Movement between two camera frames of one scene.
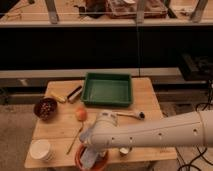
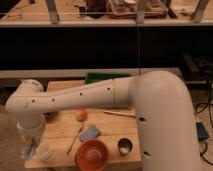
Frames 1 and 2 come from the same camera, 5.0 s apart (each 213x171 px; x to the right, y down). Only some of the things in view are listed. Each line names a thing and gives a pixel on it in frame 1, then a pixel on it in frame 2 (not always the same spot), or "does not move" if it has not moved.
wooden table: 62,117 does not move
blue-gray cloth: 86,135 does not move
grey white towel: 88,157 -> 28,150
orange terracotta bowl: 101,161 does not move
